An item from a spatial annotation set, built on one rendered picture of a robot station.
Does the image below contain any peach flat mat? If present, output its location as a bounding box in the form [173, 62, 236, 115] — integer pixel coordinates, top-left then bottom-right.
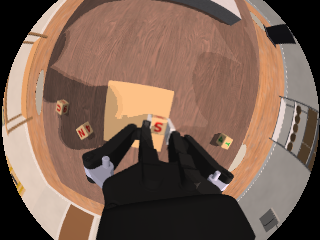
[104, 81, 174, 151]

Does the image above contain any tan letter block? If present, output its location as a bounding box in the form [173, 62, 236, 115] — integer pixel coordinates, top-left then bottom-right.
[56, 99, 69, 115]
[216, 133, 233, 149]
[76, 122, 93, 140]
[151, 114, 168, 135]

